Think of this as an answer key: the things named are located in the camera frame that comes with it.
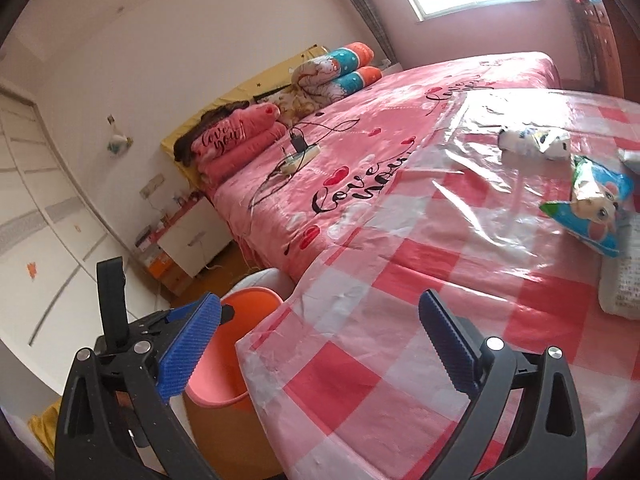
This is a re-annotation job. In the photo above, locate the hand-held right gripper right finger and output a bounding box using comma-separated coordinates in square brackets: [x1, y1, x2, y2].
[418, 288, 587, 480]

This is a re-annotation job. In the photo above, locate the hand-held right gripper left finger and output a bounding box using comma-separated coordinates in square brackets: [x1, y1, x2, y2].
[54, 291, 223, 480]

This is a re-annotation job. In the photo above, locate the pink plastic bucket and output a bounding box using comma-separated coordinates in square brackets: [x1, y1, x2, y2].
[182, 287, 287, 407]

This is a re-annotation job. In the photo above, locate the grey foil bag with text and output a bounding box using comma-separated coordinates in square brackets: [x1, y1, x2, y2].
[597, 255, 640, 322]

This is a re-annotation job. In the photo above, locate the white blue printed pouch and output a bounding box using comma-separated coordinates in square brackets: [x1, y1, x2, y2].
[497, 125, 572, 162]

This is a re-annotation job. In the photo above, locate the white plastic stool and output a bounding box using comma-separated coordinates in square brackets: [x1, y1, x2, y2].
[227, 267, 297, 307]

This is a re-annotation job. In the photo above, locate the small orange box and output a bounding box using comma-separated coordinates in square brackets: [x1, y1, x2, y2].
[147, 252, 174, 279]

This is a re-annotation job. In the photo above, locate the brown cardboard box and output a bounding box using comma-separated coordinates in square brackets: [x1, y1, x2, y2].
[160, 265, 194, 297]

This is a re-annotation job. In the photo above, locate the red checkered plastic tablecloth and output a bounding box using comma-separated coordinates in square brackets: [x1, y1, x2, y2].
[235, 87, 640, 480]

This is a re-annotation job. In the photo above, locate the white nightstand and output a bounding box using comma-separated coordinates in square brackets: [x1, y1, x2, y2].
[135, 195, 233, 281]

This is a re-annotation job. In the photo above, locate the white wardrobe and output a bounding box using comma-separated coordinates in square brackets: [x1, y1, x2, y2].
[0, 85, 132, 347]

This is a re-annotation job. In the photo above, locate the yellow cloth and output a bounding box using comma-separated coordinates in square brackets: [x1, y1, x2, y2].
[27, 400, 63, 461]

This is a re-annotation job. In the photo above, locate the white power strip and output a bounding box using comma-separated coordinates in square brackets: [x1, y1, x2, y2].
[280, 146, 321, 176]

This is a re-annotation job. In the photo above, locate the pink lettered folded blanket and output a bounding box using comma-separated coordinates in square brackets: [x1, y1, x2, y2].
[190, 102, 289, 187]

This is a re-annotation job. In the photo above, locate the green blue snack bag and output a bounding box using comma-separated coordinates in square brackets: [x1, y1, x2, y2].
[539, 155, 637, 259]

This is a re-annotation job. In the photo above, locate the floral yellow pillow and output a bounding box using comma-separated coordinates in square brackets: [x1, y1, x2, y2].
[276, 87, 327, 122]

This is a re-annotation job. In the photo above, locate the yellow headboard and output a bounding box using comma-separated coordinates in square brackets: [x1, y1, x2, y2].
[160, 45, 331, 187]

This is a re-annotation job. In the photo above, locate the pink love bedspread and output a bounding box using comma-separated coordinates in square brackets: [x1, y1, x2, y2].
[212, 51, 561, 283]

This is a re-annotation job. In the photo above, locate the plain grey foil bag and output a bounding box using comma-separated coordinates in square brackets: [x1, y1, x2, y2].
[617, 147, 640, 176]

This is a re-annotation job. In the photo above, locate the rolled cartoon quilt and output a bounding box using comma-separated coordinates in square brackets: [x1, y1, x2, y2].
[320, 66, 384, 107]
[292, 42, 377, 97]

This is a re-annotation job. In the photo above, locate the striped curtain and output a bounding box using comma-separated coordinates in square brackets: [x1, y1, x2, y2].
[574, 0, 601, 83]

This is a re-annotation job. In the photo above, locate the grey curtain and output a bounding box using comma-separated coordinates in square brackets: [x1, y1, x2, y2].
[324, 0, 402, 63]

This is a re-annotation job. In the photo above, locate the brown wooden cabinet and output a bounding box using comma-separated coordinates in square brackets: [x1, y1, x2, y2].
[582, 0, 640, 100]

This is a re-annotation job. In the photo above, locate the wall socket strip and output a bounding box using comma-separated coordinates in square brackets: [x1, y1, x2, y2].
[140, 174, 167, 199]

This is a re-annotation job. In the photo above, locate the hanging wall ornament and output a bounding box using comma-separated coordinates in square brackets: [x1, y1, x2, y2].
[106, 115, 134, 157]

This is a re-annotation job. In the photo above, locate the black cable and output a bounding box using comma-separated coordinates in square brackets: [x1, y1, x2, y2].
[247, 119, 362, 213]

